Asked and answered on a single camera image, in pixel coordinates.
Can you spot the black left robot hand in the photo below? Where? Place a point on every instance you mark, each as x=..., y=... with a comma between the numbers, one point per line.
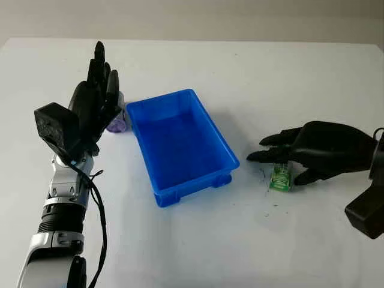
x=87, y=105

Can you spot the blue plastic tray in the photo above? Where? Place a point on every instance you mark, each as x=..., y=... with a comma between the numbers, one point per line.
x=183, y=141

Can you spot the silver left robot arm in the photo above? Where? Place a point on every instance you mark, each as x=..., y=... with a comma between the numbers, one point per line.
x=63, y=192

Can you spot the green toothpaste box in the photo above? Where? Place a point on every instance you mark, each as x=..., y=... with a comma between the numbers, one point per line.
x=280, y=178

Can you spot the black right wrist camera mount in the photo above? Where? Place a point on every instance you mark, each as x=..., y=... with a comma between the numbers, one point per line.
x=369, y=210

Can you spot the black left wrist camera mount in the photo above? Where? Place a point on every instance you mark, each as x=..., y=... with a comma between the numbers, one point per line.
x=55, y=126

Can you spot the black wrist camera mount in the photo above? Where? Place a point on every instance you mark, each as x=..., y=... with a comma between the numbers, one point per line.
x=369, y=210
x=55, y=126

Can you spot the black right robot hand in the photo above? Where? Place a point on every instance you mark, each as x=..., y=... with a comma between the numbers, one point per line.
x=330, y=147

